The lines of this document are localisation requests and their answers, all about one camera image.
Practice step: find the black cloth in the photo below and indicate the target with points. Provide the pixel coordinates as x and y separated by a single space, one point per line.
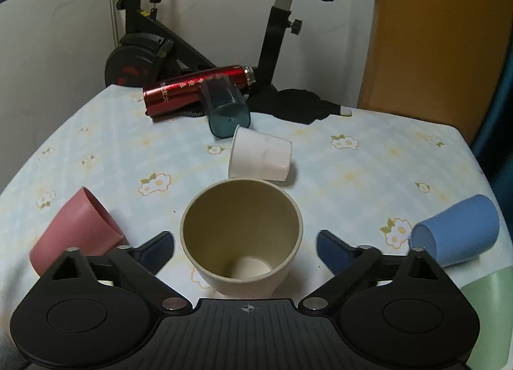
298 107

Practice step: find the red thermos bottle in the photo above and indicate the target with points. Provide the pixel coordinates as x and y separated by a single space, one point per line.
176 91

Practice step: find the teal transparent cup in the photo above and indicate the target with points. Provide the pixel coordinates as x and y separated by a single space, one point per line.
224 107

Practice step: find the blue cup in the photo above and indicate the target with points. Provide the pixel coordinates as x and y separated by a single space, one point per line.
461 229

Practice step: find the pink cup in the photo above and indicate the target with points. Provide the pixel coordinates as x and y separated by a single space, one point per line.
76 229

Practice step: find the light green cup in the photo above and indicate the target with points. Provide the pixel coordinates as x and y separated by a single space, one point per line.
493 314

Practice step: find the dark blue object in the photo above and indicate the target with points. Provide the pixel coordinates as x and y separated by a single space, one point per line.
497 129

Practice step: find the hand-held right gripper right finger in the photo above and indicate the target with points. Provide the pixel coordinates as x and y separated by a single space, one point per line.
333 253

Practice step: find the white pipe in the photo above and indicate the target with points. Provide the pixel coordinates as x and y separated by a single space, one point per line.
113 5

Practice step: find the beige cup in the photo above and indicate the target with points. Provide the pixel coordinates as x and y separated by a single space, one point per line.
224 233

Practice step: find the wooden door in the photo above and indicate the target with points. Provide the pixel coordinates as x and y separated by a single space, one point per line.
441 33

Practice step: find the black exercise bike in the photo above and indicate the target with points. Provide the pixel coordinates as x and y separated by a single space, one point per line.
276 33

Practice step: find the white cup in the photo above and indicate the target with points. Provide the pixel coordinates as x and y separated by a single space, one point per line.
256 153

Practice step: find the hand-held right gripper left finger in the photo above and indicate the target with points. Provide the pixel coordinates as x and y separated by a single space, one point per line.
155 250

